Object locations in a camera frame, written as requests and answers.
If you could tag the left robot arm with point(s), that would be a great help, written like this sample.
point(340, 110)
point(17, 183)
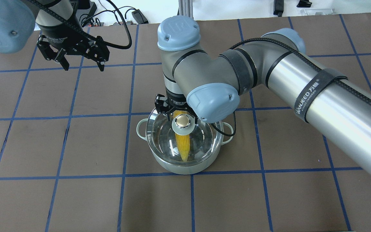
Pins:
point(19, 17)

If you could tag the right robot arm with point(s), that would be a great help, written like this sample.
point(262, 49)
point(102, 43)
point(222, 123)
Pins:
point(210, 88)

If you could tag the aluminium frame post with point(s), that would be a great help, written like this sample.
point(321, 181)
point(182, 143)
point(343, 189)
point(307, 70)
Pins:
point(185, 8)

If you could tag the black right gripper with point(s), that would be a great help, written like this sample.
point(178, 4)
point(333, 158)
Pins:
point(176, 100)

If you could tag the glass pot lid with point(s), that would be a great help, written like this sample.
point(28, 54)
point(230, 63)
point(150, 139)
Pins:
point(205, 139)

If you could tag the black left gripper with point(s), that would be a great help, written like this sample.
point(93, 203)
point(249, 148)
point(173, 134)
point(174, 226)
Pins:
point(59, 33)

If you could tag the pale green electric pot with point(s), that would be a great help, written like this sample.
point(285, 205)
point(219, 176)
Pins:
point(228, 132)

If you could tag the yellow corn cob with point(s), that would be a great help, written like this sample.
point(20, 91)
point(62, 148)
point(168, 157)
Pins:
point(181, 125)

